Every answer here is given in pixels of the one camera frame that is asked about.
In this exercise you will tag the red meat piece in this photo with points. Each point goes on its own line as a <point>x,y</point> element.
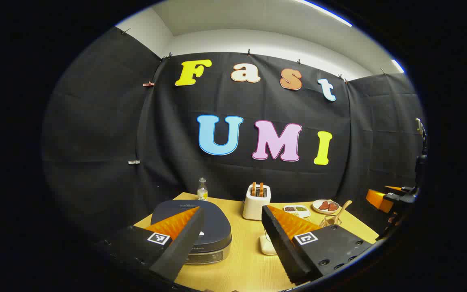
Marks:
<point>333,207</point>
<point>324,205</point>

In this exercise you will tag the toasted bread slice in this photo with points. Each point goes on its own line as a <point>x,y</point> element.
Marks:
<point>253,189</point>
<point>261,190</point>

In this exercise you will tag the white toaster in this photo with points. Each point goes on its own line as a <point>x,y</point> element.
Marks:
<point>255,207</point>

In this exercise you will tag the white divided grain dish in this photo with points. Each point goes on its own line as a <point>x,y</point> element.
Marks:
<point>296,210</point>

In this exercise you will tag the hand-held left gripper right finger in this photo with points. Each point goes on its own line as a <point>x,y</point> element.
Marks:
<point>278,243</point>

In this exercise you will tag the dark blue rice cooker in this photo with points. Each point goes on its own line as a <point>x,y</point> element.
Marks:
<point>217,227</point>

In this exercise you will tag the small glass bottle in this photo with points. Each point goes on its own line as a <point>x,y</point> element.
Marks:
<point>202,190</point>

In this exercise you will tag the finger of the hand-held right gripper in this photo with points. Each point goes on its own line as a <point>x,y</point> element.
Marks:
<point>379,200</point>
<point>393,188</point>

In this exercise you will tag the white rice container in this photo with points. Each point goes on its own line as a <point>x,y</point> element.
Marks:
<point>266,245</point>

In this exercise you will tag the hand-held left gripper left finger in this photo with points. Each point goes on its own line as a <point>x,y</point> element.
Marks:
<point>185,239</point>

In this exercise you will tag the white round plate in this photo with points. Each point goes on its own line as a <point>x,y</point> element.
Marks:
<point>318,210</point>

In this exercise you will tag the wooden spoon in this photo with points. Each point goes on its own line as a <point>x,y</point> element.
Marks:
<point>341,211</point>

